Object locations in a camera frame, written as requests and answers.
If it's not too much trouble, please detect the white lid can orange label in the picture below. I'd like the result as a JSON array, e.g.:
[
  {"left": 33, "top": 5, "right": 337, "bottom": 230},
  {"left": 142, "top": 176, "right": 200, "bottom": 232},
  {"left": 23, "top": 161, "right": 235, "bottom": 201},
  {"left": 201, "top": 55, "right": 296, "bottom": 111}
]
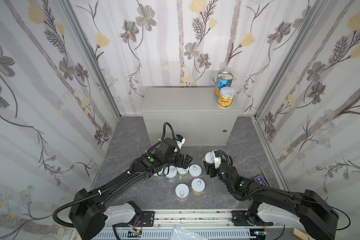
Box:
[{"left": 203, "top": 151, "right": 215, "bottom": 168}]

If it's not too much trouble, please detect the plastic lid can yellow label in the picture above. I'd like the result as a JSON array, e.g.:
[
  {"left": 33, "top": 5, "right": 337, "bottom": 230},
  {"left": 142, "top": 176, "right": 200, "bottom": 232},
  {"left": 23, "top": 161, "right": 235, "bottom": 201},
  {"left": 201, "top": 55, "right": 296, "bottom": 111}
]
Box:
[{"left": 218, "top": 87, "right": 235, "bottom": 109}]

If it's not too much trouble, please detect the large blue labelled can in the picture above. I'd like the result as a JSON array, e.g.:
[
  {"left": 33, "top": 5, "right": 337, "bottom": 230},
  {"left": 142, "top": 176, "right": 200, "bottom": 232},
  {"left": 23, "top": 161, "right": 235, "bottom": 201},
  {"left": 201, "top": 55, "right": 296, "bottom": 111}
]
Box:
[{"left": 215, "top": 72, "right": 234, "bottom": 96}]

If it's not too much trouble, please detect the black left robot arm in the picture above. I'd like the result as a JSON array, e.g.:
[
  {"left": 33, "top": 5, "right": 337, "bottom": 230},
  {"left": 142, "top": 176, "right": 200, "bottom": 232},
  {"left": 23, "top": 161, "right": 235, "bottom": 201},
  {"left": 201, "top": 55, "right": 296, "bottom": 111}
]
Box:
[{"left": 52, "top": 133, "right": 193, "bottom": 240}]

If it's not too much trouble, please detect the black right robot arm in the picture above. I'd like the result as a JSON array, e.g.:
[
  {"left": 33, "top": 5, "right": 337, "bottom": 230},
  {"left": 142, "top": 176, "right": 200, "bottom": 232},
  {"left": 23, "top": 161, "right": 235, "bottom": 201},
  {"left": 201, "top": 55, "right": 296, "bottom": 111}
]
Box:
[{"left": 203, "top": 150, "right": 340, "bottom": 240}]

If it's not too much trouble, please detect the white lid can green label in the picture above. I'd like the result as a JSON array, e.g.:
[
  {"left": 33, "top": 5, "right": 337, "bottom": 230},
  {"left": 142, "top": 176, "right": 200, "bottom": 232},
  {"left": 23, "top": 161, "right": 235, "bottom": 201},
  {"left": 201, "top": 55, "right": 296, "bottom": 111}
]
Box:
[{"left": 177, "top": 168, "right": 189, "bottom": 179}]

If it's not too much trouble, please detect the white lid can blue label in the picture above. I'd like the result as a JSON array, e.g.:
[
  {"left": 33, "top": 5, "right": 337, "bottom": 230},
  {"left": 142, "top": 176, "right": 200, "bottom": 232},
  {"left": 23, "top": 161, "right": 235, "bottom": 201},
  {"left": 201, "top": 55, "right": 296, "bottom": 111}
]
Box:
[{"left": 164, "top": 166, "right": 178, "bottom": 182}]

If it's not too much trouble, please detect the white lid can beige label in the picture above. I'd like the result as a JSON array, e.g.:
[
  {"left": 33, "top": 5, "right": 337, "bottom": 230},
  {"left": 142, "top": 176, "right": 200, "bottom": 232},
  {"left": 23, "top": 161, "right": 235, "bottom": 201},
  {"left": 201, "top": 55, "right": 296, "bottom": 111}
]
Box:
[{"left": 189, "top": 164, "right": 202, "bottom": 179}]

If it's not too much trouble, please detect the white lid can far left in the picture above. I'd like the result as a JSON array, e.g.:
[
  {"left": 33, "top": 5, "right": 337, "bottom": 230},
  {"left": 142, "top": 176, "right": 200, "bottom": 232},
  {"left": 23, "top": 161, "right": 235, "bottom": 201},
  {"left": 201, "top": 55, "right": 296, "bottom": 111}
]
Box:
[{"left": 153, "top": 169, "right": 164, "bottom": 180}]

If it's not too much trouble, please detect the white lid can front left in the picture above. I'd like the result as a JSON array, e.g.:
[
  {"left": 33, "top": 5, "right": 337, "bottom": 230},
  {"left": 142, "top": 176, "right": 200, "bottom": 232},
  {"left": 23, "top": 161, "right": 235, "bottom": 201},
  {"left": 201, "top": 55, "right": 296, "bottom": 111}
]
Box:
[{"left": 175, "top": 184, "right": 190, "bottom": 201}]

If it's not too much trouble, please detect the white lid can front right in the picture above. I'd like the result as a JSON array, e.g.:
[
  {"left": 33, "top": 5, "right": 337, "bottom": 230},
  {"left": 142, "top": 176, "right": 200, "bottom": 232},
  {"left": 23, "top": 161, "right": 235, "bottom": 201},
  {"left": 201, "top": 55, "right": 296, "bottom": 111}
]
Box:
[{"left": 191, "top": 178, "right": 206, "bottom": 195}]

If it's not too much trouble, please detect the blue card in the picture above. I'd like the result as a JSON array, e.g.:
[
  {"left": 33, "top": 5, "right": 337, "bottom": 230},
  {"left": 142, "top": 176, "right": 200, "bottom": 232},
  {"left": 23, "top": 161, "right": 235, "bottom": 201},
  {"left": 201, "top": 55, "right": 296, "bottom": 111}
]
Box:
[{"left": 253, "top": 175, "right": 270, "bottom": 187}]

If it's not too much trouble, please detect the wooden stick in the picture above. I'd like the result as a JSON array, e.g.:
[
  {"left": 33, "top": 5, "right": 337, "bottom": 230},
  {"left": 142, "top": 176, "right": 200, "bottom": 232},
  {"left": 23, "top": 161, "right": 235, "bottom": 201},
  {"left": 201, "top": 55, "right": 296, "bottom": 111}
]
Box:
[{"left": 259, "top": 166, "right": 272, "bottom": 187}]

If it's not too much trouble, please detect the grey metal cabinet box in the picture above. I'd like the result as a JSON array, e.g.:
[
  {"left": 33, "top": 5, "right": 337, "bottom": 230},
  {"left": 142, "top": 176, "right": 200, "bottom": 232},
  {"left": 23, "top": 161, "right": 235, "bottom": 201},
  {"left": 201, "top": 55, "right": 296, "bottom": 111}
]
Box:
[{"left": 142, "top": 87, "right": 241, "bottom": 147}]

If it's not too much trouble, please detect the clear plastic bag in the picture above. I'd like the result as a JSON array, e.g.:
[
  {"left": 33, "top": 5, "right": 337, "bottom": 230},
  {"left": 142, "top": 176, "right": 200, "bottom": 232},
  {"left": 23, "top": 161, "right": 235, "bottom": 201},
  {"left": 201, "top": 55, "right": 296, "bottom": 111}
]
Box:
[{"left": 169, "top": 226, "right": 208, "bottom": 240}]

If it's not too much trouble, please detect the wooden block right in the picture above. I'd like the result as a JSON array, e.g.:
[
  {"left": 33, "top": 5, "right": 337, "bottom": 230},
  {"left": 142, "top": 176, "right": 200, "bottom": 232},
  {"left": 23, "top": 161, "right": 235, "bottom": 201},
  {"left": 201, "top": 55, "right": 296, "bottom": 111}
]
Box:
[{"left": 292, "top": 228, "right": 309, "bottom": 240}]

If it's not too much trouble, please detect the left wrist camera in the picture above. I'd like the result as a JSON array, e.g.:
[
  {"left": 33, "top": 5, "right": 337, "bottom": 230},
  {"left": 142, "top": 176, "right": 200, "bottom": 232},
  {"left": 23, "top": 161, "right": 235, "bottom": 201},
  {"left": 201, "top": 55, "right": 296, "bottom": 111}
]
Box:
[{"left": 175, "top": 135, "right": 186, "bottom": 150}]

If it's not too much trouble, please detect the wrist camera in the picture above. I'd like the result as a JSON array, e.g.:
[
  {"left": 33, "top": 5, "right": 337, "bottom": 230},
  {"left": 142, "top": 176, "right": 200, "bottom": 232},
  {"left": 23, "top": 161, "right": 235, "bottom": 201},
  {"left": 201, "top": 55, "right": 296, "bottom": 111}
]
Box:
[
  {"left": 175, "top": 135, "right": 186, "bottom": 150},
  {"left": 213, "top": 150, "right": 227, "bottom": 169}
]

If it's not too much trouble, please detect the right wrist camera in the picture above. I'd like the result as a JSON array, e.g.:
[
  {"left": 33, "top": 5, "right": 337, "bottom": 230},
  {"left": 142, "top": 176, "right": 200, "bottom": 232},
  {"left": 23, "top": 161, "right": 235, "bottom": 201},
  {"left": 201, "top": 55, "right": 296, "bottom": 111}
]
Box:
[{"left": 213, "top": 150, "right": 227, "bottom": 169}]

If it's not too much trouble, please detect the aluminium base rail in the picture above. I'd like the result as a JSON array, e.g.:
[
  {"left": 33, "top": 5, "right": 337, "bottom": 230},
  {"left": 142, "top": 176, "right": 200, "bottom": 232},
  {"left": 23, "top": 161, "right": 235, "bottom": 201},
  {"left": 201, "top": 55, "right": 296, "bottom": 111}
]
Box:
[{"left": 74, "top": 208, "right": 322, "bottom": 240}]

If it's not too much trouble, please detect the white slotted cable duct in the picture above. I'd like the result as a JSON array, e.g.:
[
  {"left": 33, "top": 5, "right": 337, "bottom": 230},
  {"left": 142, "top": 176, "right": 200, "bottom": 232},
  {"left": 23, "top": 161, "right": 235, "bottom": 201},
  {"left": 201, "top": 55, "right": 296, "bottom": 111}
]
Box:
[{"left": 94, "top": 229, "right": 256, "bottom": 240}]

